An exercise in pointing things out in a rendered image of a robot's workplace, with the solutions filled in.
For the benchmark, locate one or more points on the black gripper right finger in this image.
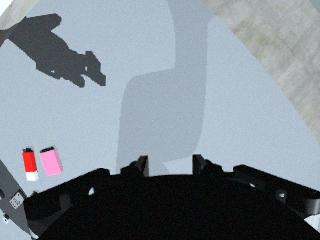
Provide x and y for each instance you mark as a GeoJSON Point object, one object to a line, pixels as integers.
{"type": "Point", "coordinates": [303, 200]}

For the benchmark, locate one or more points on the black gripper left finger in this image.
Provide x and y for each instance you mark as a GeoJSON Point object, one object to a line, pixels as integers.
{"type": "Point", "coordinates": [43, 208]}

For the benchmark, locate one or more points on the red and white eraser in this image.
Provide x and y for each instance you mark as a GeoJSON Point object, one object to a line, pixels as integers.
{"type": "Point", "coordinates": [30, 166]}

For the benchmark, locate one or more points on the white domino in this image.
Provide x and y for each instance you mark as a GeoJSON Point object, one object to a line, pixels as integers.
{"type": "Point", "coordinates": [17, 200]}

